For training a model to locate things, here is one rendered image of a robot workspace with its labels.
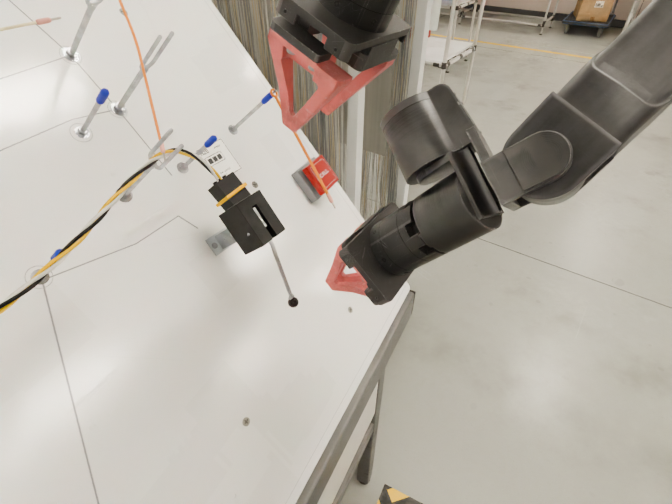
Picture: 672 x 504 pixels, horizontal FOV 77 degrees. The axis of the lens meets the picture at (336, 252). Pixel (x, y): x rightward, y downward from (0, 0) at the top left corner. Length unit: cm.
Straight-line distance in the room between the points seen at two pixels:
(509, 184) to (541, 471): 144
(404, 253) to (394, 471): 125
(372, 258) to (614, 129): 21
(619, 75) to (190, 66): 52
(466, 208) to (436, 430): 137
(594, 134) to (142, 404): 46
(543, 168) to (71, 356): 43
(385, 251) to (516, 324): 169
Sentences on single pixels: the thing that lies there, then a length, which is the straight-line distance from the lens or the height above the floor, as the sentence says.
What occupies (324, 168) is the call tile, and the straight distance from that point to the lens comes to 68.
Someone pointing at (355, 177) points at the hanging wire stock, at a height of 89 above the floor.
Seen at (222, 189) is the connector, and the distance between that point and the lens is 49.
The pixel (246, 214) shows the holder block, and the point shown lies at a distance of 48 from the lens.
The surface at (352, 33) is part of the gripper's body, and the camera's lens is 32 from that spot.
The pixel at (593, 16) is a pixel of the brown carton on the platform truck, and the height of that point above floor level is 25.
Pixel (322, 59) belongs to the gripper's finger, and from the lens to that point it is 33.
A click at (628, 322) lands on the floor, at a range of 230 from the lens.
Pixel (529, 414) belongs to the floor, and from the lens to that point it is 179.
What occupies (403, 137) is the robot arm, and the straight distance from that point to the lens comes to 36.
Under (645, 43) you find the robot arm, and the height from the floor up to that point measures 137.
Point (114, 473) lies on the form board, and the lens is 49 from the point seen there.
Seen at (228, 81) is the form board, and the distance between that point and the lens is 70.
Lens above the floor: 143
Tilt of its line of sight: 40 degrees down
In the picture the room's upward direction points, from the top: straight up
